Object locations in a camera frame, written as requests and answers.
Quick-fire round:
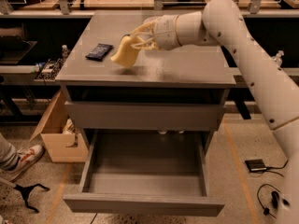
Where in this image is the grey trouser leg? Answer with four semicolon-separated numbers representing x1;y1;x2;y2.
0;134;19;171

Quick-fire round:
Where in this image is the cardboard box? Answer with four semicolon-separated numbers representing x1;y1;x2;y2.
30;91;88;162

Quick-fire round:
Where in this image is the grey drawer cabinet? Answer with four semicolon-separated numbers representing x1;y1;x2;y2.
57;10;235;146

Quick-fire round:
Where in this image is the open grey middle drawer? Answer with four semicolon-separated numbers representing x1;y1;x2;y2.
64;131;224;217

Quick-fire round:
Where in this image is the yellow sponge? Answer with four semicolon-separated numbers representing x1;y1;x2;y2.
110;35;142;68

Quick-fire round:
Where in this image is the clear sanitizer bottle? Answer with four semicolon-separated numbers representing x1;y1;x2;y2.
273;50;284;66

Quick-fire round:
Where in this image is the black cable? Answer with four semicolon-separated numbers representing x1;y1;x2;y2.
256;160;290;219

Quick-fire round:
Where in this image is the black stand foot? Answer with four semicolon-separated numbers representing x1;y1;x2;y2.
14;183;50;213

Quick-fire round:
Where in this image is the white orange sneaker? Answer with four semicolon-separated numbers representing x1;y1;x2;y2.
6;145;45;182

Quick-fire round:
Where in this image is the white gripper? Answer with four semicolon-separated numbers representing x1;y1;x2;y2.
130;15;180;50

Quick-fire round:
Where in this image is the small clear bottle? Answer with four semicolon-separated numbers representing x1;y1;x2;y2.
62;45;69;61

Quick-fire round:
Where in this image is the black foot pedal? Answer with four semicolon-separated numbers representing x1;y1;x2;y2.
245;159;266;173

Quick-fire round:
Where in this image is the dark snack packet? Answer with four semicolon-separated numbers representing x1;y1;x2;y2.
86;44;113;62

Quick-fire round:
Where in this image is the black power strip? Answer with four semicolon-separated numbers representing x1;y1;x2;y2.
271;191;279;209

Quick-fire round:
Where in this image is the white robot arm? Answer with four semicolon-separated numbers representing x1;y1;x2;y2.
131;0;299;224

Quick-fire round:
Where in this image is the closed grey top drawer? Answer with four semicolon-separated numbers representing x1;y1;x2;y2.
65;102;224;131

